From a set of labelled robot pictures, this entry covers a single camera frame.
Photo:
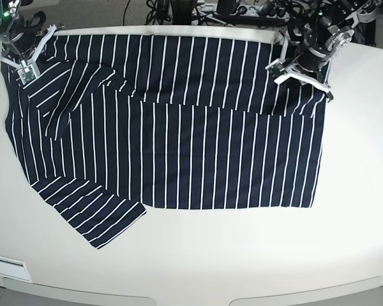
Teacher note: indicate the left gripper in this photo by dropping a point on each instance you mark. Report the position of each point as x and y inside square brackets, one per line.
[314, 50]

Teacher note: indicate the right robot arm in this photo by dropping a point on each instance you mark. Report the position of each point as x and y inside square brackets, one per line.
[12, 9]

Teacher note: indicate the navy white striped T-shirt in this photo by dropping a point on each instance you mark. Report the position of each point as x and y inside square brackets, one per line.
[118, 123]

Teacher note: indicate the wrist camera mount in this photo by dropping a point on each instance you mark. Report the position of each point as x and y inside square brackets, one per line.
[27, 69]
[282, 70]

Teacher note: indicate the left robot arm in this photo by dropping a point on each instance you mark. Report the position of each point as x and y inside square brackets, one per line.
[343, 16]

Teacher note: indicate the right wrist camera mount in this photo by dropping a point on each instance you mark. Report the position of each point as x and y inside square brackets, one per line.
[27, 69]

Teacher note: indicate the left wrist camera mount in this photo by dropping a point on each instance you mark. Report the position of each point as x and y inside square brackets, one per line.
[282, 70]

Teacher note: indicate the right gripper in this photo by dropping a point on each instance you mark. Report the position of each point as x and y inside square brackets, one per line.
[23, 34]

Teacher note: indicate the white label sticker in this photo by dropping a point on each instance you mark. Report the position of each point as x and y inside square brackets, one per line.
[14, 269]

